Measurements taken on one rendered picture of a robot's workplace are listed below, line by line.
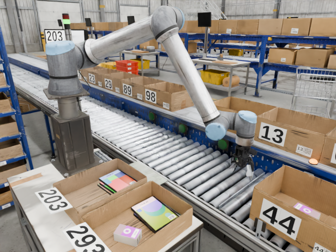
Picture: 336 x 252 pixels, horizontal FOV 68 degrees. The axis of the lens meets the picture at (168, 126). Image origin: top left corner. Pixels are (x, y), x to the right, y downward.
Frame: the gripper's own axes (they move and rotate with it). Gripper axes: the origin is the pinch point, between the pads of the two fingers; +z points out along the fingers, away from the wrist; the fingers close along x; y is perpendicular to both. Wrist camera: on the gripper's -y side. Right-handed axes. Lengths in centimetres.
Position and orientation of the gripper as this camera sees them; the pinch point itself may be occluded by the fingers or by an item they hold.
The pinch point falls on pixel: (242, 174)
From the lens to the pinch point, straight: 147.8
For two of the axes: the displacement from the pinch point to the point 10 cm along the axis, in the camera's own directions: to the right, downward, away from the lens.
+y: -7.4, 2.5, -6.3
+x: 6.7, 2.7, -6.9
